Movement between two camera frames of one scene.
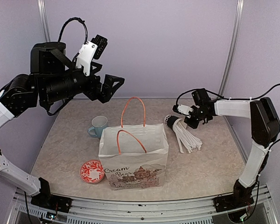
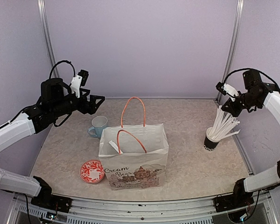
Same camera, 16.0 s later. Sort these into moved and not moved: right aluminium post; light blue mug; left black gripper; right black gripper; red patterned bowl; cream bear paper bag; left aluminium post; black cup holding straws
Moved: left black gripper; black cup holding straws; right black gripper
Not moved: left aluminium post; red patterned bowl; cream bear paper bag; light blue mug; right aluminium post
